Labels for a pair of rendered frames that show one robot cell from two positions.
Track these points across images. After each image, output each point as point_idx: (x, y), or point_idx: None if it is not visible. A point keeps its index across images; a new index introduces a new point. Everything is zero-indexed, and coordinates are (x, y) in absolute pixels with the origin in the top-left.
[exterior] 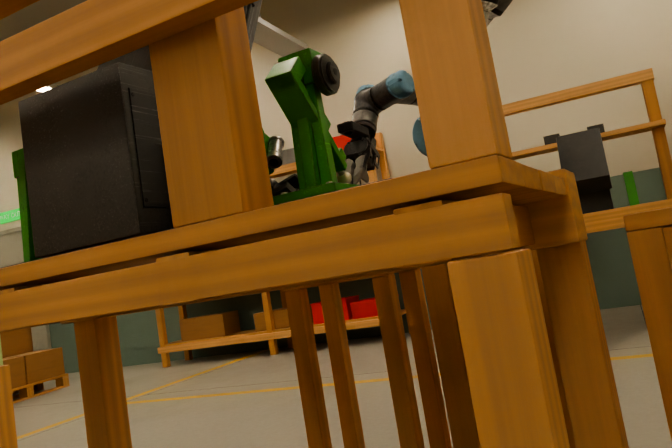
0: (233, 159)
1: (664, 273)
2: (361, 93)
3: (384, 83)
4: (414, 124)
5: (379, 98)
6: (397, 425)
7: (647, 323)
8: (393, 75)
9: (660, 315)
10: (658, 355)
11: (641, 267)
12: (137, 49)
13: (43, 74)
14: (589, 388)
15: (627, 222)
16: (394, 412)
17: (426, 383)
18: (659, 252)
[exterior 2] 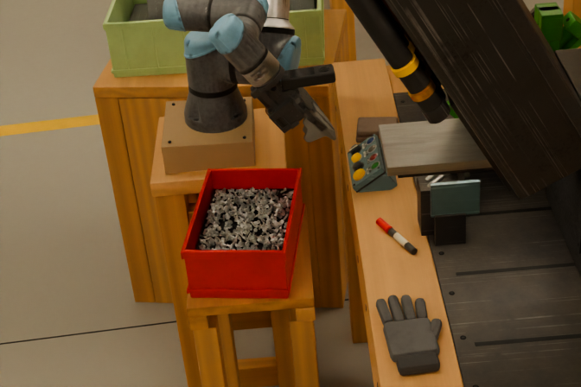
0: None
1: (333, 117)
2: (247, 28)
3: (263, 10)
4: (291, 53)
5: (261, 30)
6: (317, 366)
7: (333, 155)
8: None
9: (334, 146)
10: (335, 174)
11: (331, 118)
12: (534, 24)
13: None
14: None
15: (328, 90)
16: (316, 357)
17: (234, 348)
18: (332, 104)
